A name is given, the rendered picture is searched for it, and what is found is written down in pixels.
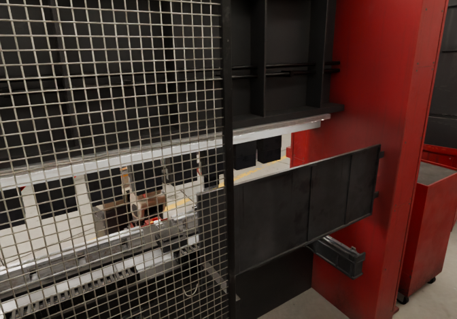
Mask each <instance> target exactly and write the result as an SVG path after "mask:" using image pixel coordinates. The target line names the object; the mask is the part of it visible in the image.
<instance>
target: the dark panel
mask: <svg viewBox="0 0 457 319"><path fill-rule="evenodd" d="M380 150H381V144H375V145H373V146H369V147H366V148H361V149H358V150H354V151H351V152H346V153H343V154H339V155H337V156H332V157H329V158H325V159H322V160H318V161H314V162H311V163H307V164H304V165H299V166H297V167H293V168H289V169H285V170H282V171H278V172H275V173H270V174H267V175H263V176H260V177H257V178H253V179H250V180H246V181H242V182H238V183H235V184H234V210H235V278H237V277H239V276H241V275H243V274H245V273H247V272H249V271H252V270H254V269H256V268H258V267H261V266H263V265H265V264H267V263H270V262H271V261H274V260H275V259H277V258H280V257H282V256H284V255H286V254H289V253H291V252H293V251H295V250H298V249H299V248H302V247H303V246H306V245H308V244H310V243H312V242H314V241H317V240H319V239H321V238H323V237H326V236H327V235H330V234H331V233H334V232H336V231H338V230H340V229H343V228H345V227H347V226H349V225H351V224H354V223H355V222H358V221H359V220H362V219H364V218H366V217H368V216H371V215H372V211H373V202H374V196H375V186H376V181H377V170H378V165H379V156H380ZM224 247H225V241H221V242H220V255H223V254H224V255H223V256H221V257H220V262H221V263H220V269H223V268H225V267H226V261H225V260H226V255H225V254H226V250H225V248H224ZM221 248H223V249H221ZM223 261H225V262H223ZM222 262H223V263H222ZM220 274H221V276H222V275H224V276H222V278H223V280H224V281H226V275H225V274H226V268H225V269H223V270H220Z"/></svg>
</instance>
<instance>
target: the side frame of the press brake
mask: <svg viewBox="0 0 457 319"><path fill-rule="evenodd" d="M448 2H449V0H337V4H336V13H335V31H334V40H333V57H332V61H340V64H339V65H332V67H331V69H340V72H334V73H331V85H330V94H329V103H338V104H343V105H344V111H340V112H333V113H329V114H331V118H330V119H326V120H321V123H320V127H318V128H314V129H308V130H304V131H298V132H294V133H291V143H290V168H293V167H297V166H299V165H304V164H307V163H311V162H314V161H318V160H322V159H325V158H329V157H332V156H337V155H339V154H343V153H346V152H351V151H354V150H358V149H361V148H366V147H369V146H373V145H375V144H381V150H380V152H382V151H384V157H383V158H380V159H379V165H378V170H377V181H376V186H375V192H377V191H379V194H378V197H377V198H375V199H374V202H373V211H372V215H371V216H368V217H366V218H364V219H362V220H359V221H358V222H355V223H354V224H351V225H349V226H347V227H345V228H343V229H340V230H338V231H336V232H334V233H331V234H330V235H329V236H331V237H332V238H334V239H336V240H337V241H339V242H341V243H342V244H344V245H346V246H347V247H349V248H351V246H353V247H355V248H356V251H357V253H359V254H361V253H363V252H366V254H365V261H363V263H362V272H363V275H361V276H360V277H358V278H356V279H355V280H352V279H351V278H349V277H348V276H347V275H345V274H344V273H342V272H340V271H339V270H338V269H336V268H335V267H333V266H332V265H330V264H329V263H328V262H326V261H325V260H323V259H322V258H320V257H319V256H318V255H316V254H314V259H313V269H312V279H311V287H312V288H313V289H314V290H315V291H316V292H318V293H319V294H320V295H322V296H323V297H324V298H325V299H326V300H327V301H329V302H330V303H331V304H333V305H334V306H335V307H336V308H337V309H338V310H340V311H341V312H342V313H343V314H345V315H346V316H347V317H348V318H349V319H392V315H393V311H394V310H395V305H396V298H397V294H398V289H399V282H400V278H401V271H402V266H403V259H404V255H405V247H406V243H407V236H408V231H409V224H410V220H411V213H412V208H413V201H414V197H415V192H416V185H417V181H418V174H419V169H420V161H421V158H422V150H423V145H424V138H425V134H426V127H427V122H428V115H429V111H430V103H431V99H432V95H433V88H434V83H435V76H436V72H437V64H438V60H439V53H440V48H441V41H442V37H443V30H444V25H445V17H446V14H447V6H448Z"/></svg>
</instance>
